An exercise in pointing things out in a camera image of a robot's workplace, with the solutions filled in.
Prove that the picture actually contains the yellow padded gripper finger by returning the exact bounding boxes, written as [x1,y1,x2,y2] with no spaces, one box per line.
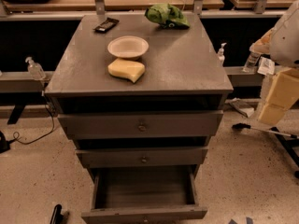
[266,68,299,110]
[258,104,286,125]

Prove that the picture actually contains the yellow sponge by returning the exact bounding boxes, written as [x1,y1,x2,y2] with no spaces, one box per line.
[107,58,145,83]

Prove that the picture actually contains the white paper bowl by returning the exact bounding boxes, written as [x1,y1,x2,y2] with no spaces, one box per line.
[107,35,149,60]

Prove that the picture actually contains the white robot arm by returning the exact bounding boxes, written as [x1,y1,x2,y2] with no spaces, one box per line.
[249,0,299,125]

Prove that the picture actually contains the grey top drawer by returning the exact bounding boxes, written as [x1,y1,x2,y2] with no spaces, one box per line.
[58,110,223,140]

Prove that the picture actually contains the grey drawer cabinet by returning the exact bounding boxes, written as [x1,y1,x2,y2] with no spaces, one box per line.
[43,12,235,224]

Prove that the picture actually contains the grey open bottom drawer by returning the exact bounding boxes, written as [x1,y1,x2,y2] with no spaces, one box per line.
[81,166,207,224]

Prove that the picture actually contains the grey middle drawer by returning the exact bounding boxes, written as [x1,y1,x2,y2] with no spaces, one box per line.
[76,147,207,168]

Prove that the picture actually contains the folded paper on floor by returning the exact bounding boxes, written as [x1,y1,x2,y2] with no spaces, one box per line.
[229,98,254,118]

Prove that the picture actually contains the black stand legs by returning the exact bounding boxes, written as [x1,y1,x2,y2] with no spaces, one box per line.
[271,127,299,178]

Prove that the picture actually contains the clear plastic water bottle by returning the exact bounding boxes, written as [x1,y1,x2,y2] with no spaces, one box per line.
[242,45,261,73]

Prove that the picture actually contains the white pump bottle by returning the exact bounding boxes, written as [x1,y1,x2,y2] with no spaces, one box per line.
[217,43,227,65]

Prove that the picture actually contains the black snack wrapper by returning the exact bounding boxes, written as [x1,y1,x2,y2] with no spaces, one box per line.
[94,18,120,33]

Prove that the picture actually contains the clear sanitizer pump bottle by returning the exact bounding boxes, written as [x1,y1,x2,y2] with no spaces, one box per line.
[25,57,46,80]

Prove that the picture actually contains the black object bottom left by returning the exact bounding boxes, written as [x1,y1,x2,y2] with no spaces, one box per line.
[50,204,69,224]

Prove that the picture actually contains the black device left edge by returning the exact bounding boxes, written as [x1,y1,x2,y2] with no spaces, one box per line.
[0,132,10,153]

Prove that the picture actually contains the black handled floor tool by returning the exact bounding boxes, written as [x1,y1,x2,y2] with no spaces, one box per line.
[232,123,299,139]

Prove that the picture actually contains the black floor cable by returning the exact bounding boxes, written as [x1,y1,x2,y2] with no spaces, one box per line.
[7,101,57,147]

